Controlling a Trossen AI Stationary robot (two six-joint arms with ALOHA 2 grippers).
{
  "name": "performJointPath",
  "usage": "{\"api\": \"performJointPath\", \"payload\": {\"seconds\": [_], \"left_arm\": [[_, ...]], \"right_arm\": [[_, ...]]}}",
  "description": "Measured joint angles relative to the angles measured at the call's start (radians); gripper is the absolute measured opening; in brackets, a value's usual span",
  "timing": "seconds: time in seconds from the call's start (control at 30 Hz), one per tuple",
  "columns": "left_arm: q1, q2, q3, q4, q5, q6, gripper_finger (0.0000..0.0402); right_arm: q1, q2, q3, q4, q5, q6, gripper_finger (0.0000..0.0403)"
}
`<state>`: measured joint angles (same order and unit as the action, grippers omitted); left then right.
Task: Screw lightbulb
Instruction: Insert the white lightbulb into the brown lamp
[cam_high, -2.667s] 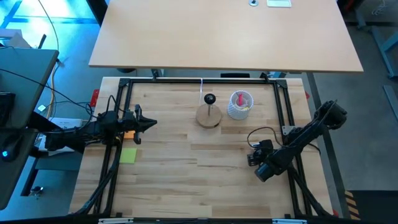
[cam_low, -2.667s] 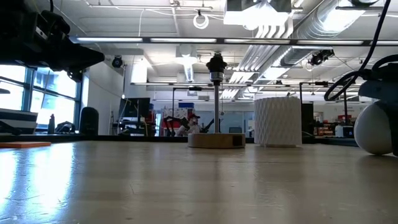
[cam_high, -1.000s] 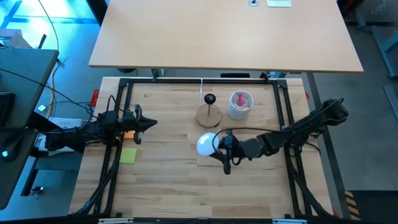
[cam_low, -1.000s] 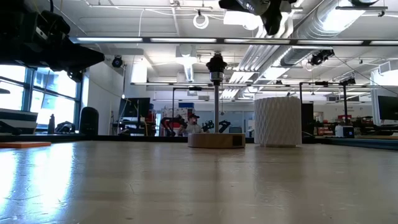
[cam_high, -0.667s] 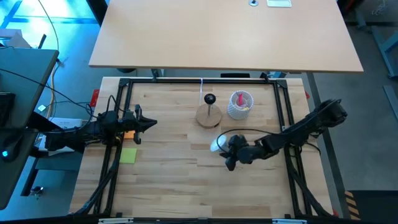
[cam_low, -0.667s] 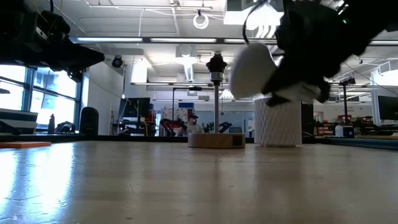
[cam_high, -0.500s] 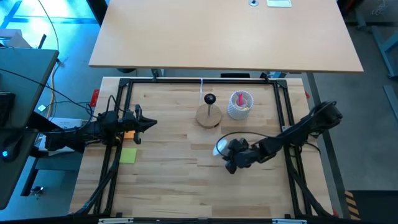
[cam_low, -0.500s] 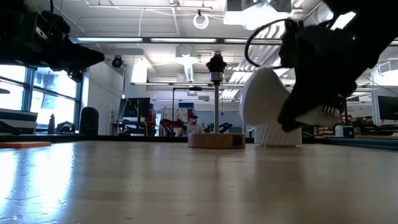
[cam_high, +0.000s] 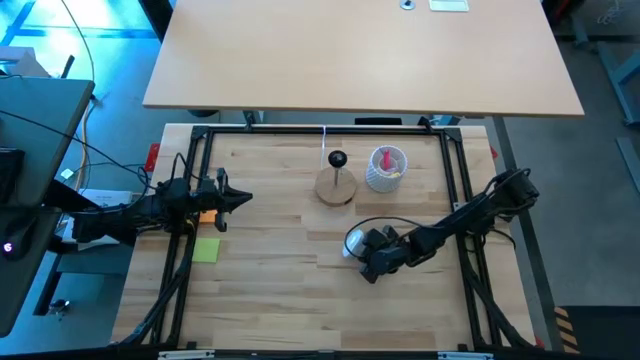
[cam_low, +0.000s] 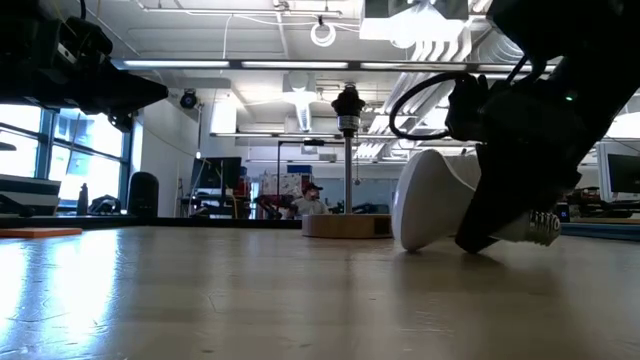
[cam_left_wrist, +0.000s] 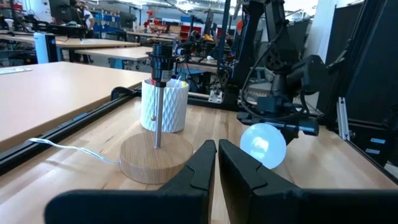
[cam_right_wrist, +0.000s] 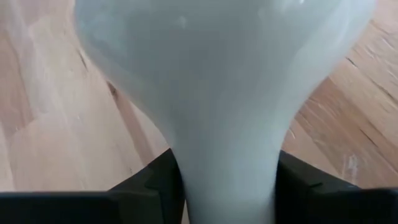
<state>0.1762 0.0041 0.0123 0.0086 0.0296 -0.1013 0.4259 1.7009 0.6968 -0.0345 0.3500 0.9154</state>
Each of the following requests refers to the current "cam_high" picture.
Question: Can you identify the black aluminium table frame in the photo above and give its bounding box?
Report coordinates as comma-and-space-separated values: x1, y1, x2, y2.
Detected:
112, 115, 539, 351

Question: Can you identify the yellow cable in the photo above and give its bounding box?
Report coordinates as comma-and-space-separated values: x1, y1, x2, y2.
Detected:
59, 0, 97, 194

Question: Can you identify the black computer mouse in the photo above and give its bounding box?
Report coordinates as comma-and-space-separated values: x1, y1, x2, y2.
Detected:
0, 214, 39, 262

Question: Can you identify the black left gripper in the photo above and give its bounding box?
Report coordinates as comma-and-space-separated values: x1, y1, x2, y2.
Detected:
189, 168, 254, 234

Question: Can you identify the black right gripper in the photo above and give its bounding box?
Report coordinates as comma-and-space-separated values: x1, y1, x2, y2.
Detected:
358, 225, 416, 285

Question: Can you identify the black floor mat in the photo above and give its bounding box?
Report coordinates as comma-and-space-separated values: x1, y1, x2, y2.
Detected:
554, 304, 640, 360

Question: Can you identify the wooden-base lamp stand black socket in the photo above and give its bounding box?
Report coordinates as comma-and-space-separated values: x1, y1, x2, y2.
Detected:
314, 149, 358, 207

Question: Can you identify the green sticky note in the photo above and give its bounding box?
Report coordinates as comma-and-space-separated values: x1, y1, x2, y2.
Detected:
191, 237, 222, 265

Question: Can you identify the white light bulb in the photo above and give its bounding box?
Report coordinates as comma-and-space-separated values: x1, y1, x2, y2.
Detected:
342, 228, 367, 259

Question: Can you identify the white box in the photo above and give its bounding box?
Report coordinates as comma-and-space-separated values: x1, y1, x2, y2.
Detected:
62, 187, 135, 247

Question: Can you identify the white textured cup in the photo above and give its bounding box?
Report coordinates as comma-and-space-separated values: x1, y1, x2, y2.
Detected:
365, 144, 409, 194

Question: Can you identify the blue table leg frame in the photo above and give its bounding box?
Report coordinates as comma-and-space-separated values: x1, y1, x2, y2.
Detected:
594, 39, 640, 127

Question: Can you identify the light wood desk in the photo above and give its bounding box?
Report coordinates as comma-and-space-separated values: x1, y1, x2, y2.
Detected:
142, 0, 585, 119

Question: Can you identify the white pad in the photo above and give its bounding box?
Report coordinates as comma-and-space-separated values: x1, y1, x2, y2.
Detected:
428, 0, 471, 13

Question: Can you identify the cardboard sheet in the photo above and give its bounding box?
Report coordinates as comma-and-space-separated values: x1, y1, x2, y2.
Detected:
0, 45, 52, 79

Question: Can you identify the grey side desk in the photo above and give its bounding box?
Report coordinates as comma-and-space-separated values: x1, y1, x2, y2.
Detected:
0, 74, 96, 339

